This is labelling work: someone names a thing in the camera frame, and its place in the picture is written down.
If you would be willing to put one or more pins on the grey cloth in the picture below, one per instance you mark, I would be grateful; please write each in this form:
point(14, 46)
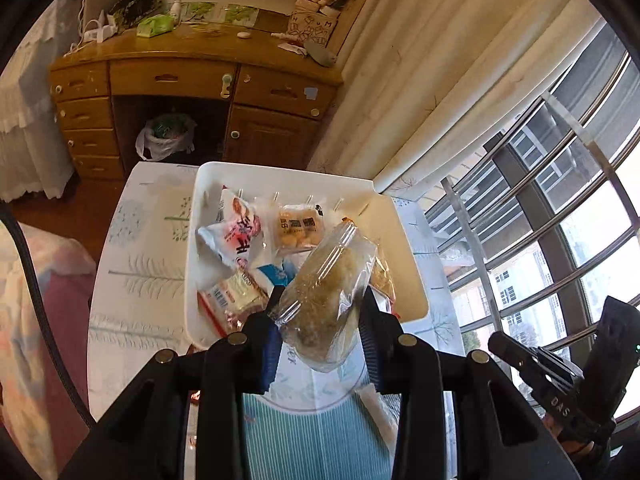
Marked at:
point(320, 54)

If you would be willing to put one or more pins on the white power strip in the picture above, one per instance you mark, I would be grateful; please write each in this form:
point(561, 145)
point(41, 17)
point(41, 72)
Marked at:
point(100, 32)

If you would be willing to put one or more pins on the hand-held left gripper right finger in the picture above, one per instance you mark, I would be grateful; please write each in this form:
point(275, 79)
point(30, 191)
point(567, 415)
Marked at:
point(369, 355)

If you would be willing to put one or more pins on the white plastic bin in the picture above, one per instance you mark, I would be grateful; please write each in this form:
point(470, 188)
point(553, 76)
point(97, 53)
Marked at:
point(210, 185)

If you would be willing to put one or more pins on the green tissue pack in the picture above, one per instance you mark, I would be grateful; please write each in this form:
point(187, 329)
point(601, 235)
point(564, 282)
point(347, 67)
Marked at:
point(156, 26)

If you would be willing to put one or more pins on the black patterned pouch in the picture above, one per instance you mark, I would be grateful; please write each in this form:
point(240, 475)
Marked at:
point(135, 7)

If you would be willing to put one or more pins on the cream curtain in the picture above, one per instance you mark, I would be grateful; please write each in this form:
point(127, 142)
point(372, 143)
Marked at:
point(425, 85)

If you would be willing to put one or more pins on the floral fleece blanket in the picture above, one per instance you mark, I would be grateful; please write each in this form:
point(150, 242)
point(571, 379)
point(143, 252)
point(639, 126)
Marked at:
point(30, 340)

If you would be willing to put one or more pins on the mauve sofa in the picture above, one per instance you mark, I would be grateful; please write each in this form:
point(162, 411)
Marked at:
point(65, 310)

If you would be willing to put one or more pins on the small white bottle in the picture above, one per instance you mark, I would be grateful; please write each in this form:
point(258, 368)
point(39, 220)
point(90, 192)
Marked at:
point(175, 12)

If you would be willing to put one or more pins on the white trash bag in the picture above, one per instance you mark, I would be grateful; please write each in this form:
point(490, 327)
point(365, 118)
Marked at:
point(165, 135)

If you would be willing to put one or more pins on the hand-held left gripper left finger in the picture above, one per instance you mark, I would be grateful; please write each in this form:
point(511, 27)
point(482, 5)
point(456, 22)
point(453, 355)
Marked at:
point(272, 355)

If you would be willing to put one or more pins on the leaf-print wipes pack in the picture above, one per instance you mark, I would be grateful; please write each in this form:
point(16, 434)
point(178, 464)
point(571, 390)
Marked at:
point(241, 14)
point(199, 12)

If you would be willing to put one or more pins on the white lace furniture cover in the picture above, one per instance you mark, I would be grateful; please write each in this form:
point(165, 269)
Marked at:
point(25, 110)

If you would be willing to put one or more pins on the puffy white red-print snack packet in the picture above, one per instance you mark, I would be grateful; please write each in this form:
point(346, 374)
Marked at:
point(235, 240)

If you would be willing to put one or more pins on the silver blue snack packet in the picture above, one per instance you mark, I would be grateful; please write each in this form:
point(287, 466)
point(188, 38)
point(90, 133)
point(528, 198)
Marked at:
point(275, 275)

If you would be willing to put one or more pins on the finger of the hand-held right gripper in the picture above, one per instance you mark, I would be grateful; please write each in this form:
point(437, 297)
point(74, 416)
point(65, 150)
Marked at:
point(615, 350)
point(530, 360)

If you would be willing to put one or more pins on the clear packet of pale crackers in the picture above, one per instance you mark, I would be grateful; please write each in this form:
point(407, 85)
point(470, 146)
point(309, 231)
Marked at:
point(320, 300)

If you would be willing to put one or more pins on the clear pastry packet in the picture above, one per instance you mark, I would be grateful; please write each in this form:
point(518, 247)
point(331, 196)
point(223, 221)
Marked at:
point(297, 227)

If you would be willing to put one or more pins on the tree-print tablecloth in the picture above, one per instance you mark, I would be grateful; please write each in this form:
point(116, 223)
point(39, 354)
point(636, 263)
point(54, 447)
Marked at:
point(145, 270)

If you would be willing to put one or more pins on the wooden desk with drawers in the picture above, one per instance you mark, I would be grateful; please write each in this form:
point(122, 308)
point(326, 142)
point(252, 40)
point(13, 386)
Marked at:
point(195, 77)

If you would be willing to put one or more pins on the long snack packet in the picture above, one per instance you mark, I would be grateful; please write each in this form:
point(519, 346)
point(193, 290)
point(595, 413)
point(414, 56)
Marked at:
point(232, 297)

